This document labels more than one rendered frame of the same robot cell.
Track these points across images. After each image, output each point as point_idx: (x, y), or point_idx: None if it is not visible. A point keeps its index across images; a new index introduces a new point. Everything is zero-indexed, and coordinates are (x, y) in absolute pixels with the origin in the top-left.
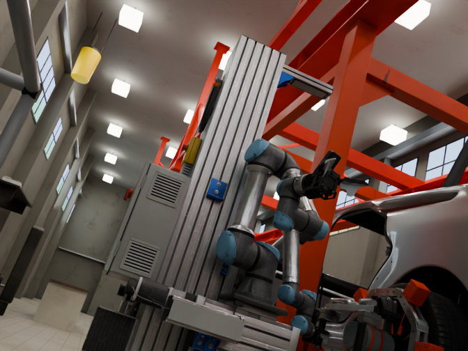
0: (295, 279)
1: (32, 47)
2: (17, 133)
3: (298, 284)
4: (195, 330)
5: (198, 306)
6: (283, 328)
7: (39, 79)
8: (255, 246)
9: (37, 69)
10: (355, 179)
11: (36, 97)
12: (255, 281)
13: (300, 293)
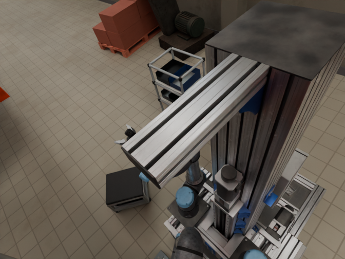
0: (176, 239)
1: (166, 74)
2: (180, 87)
3: (175, 242)
4: None
5: None
6: (171, 216)
7: (175, 77)
8: (184, 183)
9: (172, 76)
10: (119, 140)
11: (179, 80)
12: None
13: (174, 247)
